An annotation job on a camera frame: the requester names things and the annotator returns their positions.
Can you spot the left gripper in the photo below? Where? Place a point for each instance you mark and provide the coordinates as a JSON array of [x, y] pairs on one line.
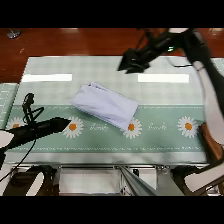
[[36, 130]]

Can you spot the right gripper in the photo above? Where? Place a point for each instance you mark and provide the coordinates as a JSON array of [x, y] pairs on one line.
[[153, 48]]

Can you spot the pale blue shirt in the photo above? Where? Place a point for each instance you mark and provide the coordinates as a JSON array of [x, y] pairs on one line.
[[105, 105]]

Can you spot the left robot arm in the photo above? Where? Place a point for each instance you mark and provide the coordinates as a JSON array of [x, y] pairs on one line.
[[8, 138]]

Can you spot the silver frame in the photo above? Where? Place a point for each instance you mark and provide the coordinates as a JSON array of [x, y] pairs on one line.
[[133, 181]]

